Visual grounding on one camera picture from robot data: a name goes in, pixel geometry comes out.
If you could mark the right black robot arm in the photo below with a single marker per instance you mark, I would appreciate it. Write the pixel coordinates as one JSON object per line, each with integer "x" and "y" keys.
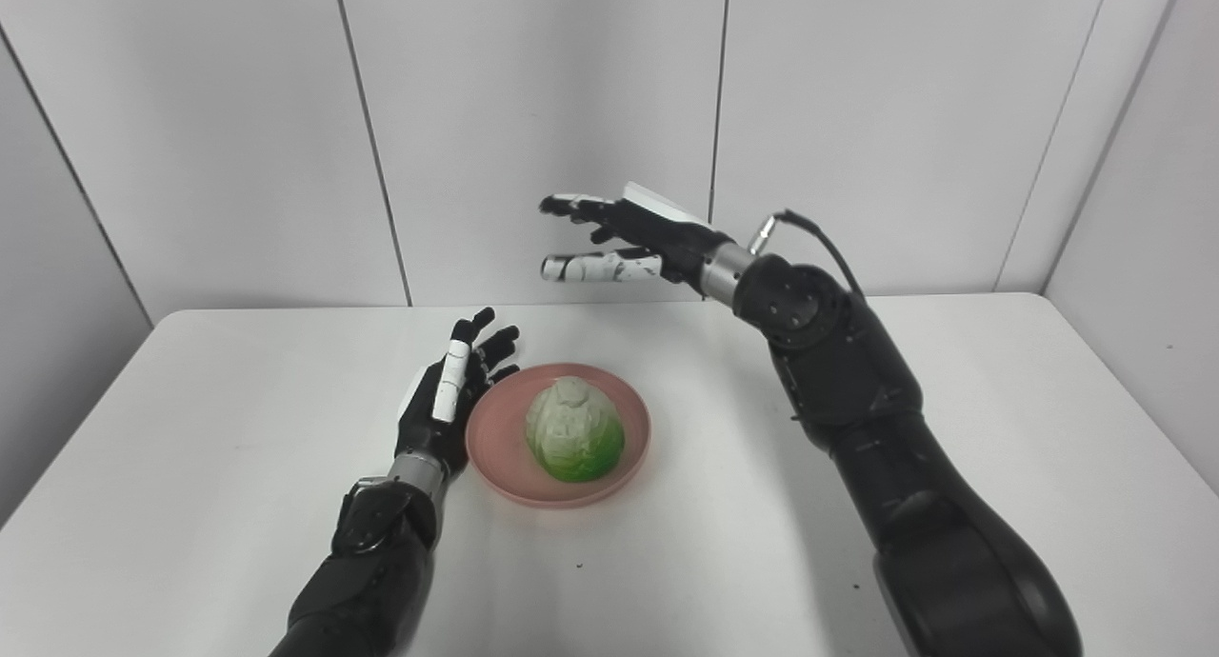
{"x": 876, "y": 419}

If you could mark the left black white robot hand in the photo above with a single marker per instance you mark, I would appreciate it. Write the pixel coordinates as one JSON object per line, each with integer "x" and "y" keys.
{"x": 424, "y": 424}

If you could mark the pink round plate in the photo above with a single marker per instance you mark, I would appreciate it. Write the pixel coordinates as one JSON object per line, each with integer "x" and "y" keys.
{"x": 500, "y": 447}

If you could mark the green white toy cabbage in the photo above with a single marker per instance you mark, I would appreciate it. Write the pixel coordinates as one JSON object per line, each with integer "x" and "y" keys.
{"x": 576, "y": 433}

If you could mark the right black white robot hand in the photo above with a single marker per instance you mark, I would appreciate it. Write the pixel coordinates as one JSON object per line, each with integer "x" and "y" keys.
{"x": 667, "y": 238}

